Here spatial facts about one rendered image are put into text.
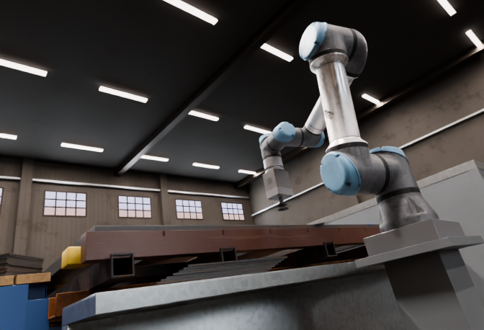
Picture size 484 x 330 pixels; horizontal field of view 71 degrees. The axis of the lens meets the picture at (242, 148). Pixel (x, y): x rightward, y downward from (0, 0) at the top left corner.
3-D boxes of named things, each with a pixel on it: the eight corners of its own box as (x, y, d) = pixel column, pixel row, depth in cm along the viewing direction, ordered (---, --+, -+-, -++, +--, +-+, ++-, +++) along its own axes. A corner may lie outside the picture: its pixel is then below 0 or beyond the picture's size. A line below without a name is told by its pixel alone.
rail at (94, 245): (80, 264, 73) (81, 236, 75) (420, 240, 172) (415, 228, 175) (86, 260, 70) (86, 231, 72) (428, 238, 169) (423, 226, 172)
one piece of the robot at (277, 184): (271, 171, 142) (279, 209, 135) (256, 168, 137) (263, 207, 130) (287, 162, 136) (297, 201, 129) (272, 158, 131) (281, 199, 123)
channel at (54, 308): (47, 320, 80) (48, 298, 83) (395, 266, 182) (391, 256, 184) (55, 317, 75) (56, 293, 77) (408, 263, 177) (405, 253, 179)
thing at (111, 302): (61, 326, 63) (62, 308, 64) (402, 268, 142) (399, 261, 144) (95, 315, 49) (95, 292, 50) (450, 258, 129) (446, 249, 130)
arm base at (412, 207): (450, 223, 90) (435, 188, 95) (426, 220, 81) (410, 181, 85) (397, 237, 100) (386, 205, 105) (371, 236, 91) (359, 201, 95)
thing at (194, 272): (118, 300, 69) (117, 279, 71) (259, 280, 94) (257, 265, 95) (142, 291, 61) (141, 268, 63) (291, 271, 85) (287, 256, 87)
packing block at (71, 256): (60, 269, 79) (61, 252, 81) (83, 267, 82) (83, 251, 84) (67, 264, 75) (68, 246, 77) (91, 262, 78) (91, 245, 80)
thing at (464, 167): (284, 238, 244) (283, 233, 246) (335, 236, 281) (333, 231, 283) (477, 167, 157) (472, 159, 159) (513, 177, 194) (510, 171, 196)
